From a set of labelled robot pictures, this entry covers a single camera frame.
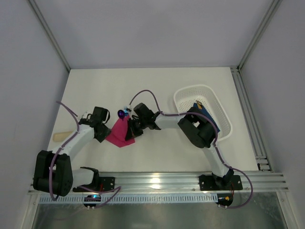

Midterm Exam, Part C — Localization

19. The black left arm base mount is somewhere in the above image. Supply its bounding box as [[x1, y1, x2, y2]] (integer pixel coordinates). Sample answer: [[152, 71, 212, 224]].
[[72, 177, 115, 193]]

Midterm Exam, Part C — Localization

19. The white perforated plastic basket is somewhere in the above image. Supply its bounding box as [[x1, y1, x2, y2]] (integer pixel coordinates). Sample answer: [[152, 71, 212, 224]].
[[173, 84, 233, 141]]

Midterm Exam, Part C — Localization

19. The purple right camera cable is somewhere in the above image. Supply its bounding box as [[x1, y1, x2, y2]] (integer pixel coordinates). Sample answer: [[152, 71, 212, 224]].
[[130, 89, 253, 210]]

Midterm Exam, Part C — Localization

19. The slotted cable duct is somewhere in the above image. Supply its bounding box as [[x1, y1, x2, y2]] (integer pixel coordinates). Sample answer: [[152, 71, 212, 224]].
[[39, 193, 218, 204]]

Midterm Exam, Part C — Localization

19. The purple metal spoon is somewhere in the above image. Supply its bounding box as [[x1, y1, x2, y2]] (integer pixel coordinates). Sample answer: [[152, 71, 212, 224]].
[[117, 110, 126, 120]]

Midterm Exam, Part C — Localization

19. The blue packet in basket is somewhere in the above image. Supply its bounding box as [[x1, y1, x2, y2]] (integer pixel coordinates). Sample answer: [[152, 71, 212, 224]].
[[193, 102, 220, 133]]

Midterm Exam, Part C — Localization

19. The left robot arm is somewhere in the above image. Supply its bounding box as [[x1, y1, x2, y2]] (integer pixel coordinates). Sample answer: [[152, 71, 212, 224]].
[[32, 107, 111, 200]]

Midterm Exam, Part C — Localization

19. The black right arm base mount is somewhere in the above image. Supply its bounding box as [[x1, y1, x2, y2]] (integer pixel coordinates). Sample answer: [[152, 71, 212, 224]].
[[198, 175, 243, 191]]

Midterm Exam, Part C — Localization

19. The pink paper napkin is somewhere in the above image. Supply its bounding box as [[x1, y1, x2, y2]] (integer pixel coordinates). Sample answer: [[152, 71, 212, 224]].
[[105, 115, 135, 148]]

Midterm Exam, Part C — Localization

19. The aluminium frame rail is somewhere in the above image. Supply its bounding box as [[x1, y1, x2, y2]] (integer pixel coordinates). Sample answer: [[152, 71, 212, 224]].
[[28, 172, 290, 195]]

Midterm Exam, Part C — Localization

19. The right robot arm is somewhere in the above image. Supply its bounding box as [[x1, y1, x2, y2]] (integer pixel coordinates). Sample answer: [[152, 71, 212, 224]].
[[125, 103, 234, 190]]

